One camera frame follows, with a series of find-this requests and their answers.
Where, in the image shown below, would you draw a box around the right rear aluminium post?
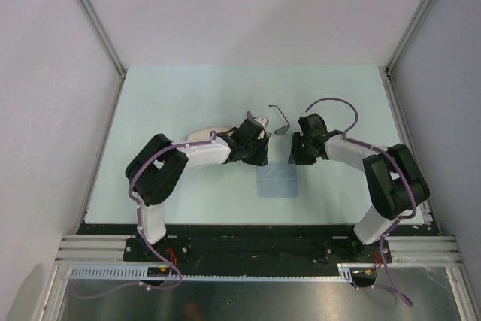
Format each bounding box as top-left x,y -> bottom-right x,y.
385,0 -> 436,76

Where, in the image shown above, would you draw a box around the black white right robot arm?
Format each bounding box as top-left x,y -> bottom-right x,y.
289,113 -> 430,262

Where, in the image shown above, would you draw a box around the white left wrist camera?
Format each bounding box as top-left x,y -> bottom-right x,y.
253,116 -> 269,133

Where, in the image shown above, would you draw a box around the black gold aviator sunglasses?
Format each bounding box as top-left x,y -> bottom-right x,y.
268,104 -> 291,137

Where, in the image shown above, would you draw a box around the aluminium front frame rail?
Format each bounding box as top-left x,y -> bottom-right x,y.
55,235 -> 463,267

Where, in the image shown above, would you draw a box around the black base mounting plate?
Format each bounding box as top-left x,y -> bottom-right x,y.
77,223 -> 440,277

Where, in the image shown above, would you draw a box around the pale green glasses case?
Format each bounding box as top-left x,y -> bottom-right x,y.
186,126 -> 234,141

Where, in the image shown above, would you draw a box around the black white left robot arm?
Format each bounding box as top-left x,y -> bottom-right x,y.
125,116 -> 269,261

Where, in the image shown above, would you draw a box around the blue square cleaning cloth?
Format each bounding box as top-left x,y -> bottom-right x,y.
256,162 -> 298,198

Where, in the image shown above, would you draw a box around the aluminium post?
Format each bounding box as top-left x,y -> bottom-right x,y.
385,0 -> 436,76
76,0 -> 126,80

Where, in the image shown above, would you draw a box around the left rear aluminium post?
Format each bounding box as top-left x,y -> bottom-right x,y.
76,0 -> 126,80

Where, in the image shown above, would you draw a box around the grey slotted cable duct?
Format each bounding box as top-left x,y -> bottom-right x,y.
69,263 -> 354,283

